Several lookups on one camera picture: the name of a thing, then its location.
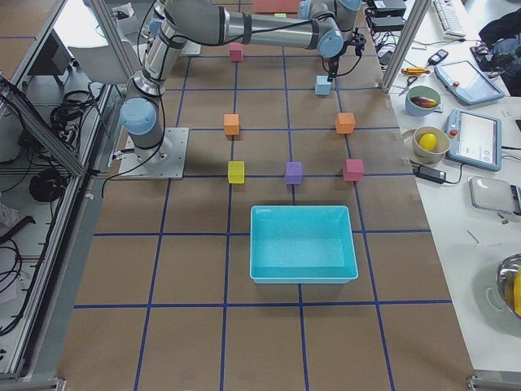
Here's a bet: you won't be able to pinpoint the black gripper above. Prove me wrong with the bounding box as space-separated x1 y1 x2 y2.
326 55 340 83

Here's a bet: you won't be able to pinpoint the light blue block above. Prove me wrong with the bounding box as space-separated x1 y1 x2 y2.
314 75 331 96

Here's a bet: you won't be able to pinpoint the orange block far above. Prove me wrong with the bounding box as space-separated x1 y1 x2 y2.
335 112 356 134

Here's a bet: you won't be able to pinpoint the orange block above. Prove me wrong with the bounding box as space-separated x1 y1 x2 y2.
335 112 356 134
223 113 240 136

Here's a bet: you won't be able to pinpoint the black scissors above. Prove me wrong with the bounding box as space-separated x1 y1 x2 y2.
399 76 418 96

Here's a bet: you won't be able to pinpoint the black power brick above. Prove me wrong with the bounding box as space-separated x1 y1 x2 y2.
365 0 406 33

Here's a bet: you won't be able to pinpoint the green bowl with fruit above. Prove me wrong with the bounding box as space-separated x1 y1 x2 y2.
405 86 441 116

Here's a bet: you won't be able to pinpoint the pink block far right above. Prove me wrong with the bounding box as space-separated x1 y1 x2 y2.
343 159 365 182

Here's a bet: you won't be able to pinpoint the magenta block near left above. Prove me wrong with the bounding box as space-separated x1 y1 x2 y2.
229 42 244 63

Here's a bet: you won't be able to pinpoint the purple block right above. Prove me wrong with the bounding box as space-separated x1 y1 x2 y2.
285 161 303 185

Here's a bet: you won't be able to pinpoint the orange block near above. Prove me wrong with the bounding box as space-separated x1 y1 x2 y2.
223 113 240 136

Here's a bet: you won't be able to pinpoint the yellow lemon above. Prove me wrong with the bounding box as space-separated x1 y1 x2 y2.
418 133 437 152

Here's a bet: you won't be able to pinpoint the beige bowl with lemon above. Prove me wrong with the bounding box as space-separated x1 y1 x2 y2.
402 126 450 165

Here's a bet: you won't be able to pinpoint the white keyboard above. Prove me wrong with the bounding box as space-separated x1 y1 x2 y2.
431 0 466 39

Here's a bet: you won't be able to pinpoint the yellow foam block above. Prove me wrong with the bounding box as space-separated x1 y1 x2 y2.
227 160 245 184

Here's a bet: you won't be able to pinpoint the teach pendant far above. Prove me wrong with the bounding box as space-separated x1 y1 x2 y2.
434 60 505 106

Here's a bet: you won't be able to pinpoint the teach pendant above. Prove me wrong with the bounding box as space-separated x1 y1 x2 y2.
445 109 502 172
434 60 505 106

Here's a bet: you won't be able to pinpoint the black power adapter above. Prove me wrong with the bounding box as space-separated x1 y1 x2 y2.
413 165 446 184

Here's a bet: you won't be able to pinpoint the teach pendant near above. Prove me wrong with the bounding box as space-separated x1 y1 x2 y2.
445 109 502 172

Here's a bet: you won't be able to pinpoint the cyan plastic bin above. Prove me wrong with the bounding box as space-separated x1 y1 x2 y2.
250 205 358 284

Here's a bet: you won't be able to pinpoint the grey digital scale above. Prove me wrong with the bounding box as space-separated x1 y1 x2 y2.
468 176 520 216

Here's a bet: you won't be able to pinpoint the white chair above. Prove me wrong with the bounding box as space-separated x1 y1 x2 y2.
68 40 141 85

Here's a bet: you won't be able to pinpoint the metal bowl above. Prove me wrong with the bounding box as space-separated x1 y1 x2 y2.
485 253 520 320

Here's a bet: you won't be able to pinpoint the aluminium frame post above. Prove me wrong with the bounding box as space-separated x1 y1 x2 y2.
381 0 431 93

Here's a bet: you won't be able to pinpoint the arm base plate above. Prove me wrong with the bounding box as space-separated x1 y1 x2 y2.
119 127 190 180

